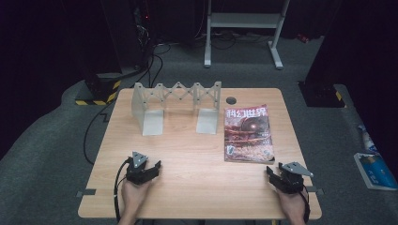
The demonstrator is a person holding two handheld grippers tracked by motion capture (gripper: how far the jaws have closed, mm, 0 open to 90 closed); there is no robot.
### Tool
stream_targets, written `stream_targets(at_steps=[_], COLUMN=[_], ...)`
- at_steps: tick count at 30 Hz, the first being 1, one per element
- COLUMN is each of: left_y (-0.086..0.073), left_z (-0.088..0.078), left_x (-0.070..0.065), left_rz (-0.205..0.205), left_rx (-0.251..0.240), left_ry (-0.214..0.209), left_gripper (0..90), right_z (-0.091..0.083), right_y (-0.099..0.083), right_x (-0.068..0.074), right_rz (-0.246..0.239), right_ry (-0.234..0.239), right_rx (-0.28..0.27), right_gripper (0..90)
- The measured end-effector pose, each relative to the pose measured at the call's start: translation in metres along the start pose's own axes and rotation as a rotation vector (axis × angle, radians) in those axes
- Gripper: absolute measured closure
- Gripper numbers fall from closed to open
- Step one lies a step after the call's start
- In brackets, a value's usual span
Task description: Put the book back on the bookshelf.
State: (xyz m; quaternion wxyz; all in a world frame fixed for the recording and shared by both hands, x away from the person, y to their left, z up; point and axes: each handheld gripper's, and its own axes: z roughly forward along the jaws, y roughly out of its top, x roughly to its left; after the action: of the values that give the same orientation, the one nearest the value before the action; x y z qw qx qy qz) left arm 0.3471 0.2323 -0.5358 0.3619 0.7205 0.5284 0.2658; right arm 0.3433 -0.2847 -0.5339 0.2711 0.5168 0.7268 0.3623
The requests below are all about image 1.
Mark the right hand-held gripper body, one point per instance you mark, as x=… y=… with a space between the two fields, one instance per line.
x=291 y=181

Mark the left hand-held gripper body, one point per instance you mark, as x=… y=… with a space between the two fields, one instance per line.
x=137 y=173

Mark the white expandable metal book rack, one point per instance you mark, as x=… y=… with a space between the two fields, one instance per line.
x=152 y=123

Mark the red cover magazine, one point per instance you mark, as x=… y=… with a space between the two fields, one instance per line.
x=248 y=134

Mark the person's left hand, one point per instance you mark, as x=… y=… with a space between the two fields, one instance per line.
x=134 y=195

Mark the person's right hand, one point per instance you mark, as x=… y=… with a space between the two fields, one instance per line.
x=292 y=204

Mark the grey tape piece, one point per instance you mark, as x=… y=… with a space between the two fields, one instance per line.
x=87 y=192
x=314 y=189

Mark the blue and white box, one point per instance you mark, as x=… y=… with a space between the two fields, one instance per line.
x=375 y=172

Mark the clear plastic bottle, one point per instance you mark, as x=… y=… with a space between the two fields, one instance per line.
x=367 y=140

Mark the yellow black striped base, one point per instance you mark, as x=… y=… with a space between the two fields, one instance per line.
x=103 y=89

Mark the black box with yellow stripe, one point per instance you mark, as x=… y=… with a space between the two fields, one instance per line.
x=322 y=95

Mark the black equipment rack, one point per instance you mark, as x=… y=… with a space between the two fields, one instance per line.
x=128 y=34

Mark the white metal stand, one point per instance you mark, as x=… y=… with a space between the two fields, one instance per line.
x=244 y=20

